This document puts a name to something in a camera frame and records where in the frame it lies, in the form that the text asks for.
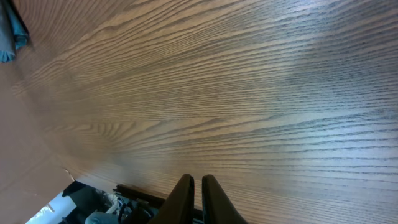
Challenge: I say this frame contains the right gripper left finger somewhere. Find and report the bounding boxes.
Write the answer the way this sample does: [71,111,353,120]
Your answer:
[149,174,195,224]

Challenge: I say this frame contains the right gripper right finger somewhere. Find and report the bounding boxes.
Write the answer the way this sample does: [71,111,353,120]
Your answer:
[201,175,248,224]

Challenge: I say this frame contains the folded blue jeans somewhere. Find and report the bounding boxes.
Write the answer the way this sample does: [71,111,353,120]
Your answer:
[1,0,29,63]

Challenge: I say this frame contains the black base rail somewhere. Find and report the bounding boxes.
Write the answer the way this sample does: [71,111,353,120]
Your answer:
[112,184,205,222]

